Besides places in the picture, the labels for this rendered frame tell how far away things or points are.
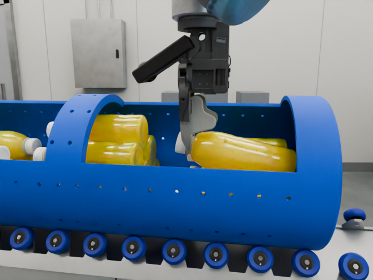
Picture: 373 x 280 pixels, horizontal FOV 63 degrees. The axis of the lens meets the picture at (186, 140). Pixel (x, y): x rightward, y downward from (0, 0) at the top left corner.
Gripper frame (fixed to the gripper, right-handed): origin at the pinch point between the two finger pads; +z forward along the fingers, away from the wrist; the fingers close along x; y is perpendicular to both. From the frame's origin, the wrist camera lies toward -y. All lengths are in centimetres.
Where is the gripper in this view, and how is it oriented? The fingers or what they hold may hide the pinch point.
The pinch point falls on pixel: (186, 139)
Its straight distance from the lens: 54.5
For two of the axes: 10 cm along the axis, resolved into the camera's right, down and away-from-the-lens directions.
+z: 0.0, 9.8, 2.0
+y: 9.9, 0.3, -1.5
